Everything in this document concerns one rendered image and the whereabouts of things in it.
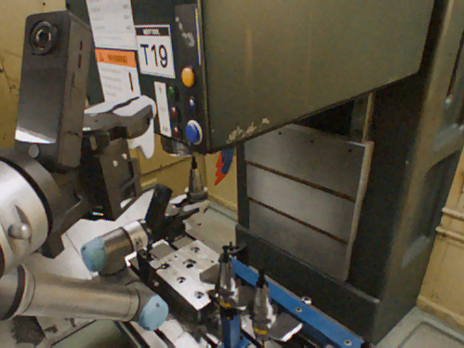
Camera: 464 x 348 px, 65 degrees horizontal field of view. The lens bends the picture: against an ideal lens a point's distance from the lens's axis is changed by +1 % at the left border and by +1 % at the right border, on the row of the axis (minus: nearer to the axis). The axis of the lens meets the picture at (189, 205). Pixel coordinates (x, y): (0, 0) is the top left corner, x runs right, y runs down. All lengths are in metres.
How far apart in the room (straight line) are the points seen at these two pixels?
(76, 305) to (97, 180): 0.44
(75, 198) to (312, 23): 0.49
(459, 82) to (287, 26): 0.84
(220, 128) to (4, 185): 0.37
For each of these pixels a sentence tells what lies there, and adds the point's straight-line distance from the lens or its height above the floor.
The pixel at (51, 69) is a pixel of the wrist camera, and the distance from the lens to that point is 0.29.
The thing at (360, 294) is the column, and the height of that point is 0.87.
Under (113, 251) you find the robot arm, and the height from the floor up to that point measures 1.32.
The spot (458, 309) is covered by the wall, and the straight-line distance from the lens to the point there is 1.76.
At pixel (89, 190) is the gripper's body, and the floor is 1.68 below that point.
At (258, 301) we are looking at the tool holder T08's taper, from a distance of 0.78.
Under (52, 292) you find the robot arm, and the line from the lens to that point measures 0.69.
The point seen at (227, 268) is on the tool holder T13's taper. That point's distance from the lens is 0.83.
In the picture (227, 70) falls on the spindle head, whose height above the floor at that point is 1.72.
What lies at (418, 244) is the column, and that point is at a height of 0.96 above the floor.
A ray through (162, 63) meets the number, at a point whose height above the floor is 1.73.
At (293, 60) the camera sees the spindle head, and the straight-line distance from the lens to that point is 0.64.
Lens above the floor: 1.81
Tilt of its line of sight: 30 degrees down
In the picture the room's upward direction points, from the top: 6 degrees counter-clockwise
